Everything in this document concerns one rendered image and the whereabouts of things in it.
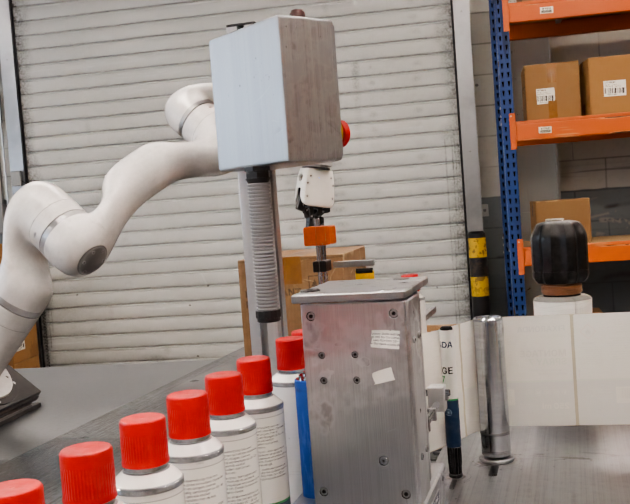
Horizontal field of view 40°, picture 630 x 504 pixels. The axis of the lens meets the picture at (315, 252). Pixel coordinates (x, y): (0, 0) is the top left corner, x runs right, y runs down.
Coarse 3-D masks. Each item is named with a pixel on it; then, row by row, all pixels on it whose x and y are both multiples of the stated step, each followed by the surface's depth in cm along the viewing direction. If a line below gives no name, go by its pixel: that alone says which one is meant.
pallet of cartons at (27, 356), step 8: (0, 248) 521; (0, 256) 521; (32, 328) 558; (32, 336) 557; (24, 344) 546; (32, 344) 557; (16, 352) 535; (24, 352) 545; (32, 352) 556; (16, 360) 534; (24, 360) 546; (32, 360) 556; (16, 368) 534
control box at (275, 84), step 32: (256, 32) 114; (288, 32) 111; (320, 32) 115; (224, 64) 121; (256, 64) 115; (288, 64) 111; (320, 64) 115; (224, 96) 121; (256, 96) 115; (288, 96) 111; (320, 96) 115; (224, 128) 122; (256, 128) 116; (288, 128) 111; (320, 128) 115; (224, 160) 123; (256, 160) 117; (288, 160) 112; (320, 160) 115
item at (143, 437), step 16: (128, 416) 62; (144, 416) 62; (160, 416) 62; (128, 432) 60; (144, 432) 60; (160, 432) 61; (128, 448) 60; (144, 448) 60; (160, 448) 61; (128, 464) 61; (144, 464) 60; (160, 464) 61; (128, 480) 60; (144, 480) 60; (160, 480) 60; (176, 480) 61; (128, 496) 60; (144, 496) 59; (160, 496) 60; (176, 496) 61
